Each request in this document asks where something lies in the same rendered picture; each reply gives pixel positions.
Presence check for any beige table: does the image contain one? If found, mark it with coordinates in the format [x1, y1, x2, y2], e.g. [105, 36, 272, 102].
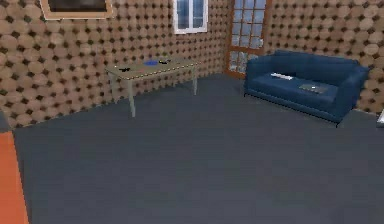
[105, 56, 201, 118]

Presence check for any brown glass paned door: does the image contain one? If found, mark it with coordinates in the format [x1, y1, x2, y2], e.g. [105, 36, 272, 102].
[224, 0, 273, 80]

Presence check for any white remote control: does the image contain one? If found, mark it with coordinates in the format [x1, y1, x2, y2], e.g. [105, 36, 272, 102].
[270, 72, 294, 81]

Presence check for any white framed window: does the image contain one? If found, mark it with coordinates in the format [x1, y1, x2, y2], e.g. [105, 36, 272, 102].
[172, 0, 209, 35]

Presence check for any blue sofa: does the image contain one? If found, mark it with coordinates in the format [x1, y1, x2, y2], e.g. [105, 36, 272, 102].
[243, 49, 371, 124]

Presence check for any grey laptop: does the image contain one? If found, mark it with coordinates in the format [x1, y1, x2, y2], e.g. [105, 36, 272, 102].
[298, 83, 329, 94]

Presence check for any wood framed dark picture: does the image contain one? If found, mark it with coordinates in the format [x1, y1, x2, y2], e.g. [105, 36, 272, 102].
[39, 0, 114, 20]

